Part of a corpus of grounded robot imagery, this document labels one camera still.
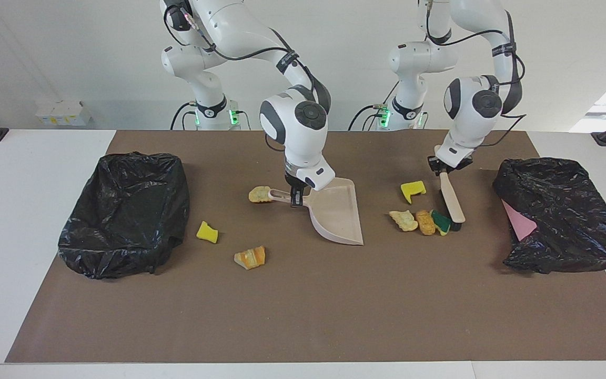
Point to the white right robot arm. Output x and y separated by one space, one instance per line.
229 26

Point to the brown oblong bread roll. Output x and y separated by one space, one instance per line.
425 223

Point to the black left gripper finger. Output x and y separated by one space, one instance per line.
435 165
465 163

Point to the brown table mat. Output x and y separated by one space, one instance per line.
303 316

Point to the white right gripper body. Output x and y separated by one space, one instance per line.
311 173

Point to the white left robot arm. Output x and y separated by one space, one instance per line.
471 105

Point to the black trash bag over pink bin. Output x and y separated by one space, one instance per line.
561 210

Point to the yellow sponge wedge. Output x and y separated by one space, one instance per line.
207 232

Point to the beige plastic dustpan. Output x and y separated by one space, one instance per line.
337 210

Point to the orange striped croissant piece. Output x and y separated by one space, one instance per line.
250 258

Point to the black trash bag bin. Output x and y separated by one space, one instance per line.
124 210

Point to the beige hand brush black bristles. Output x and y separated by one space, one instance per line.
451 200

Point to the pale flaky croissant piece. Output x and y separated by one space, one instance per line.
404 220

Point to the pink bin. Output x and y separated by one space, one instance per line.
518 223

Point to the green and yellow sponge piece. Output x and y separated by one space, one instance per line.
442 223

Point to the small pale pastry piece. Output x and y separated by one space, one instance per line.
258 195

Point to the white wall socket boxes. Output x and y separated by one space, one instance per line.
63 113

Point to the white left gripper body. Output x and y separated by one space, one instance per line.
454 151

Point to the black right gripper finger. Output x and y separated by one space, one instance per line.
298 197
289 181

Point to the notched yellow sponge piece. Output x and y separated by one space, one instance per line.
412 188

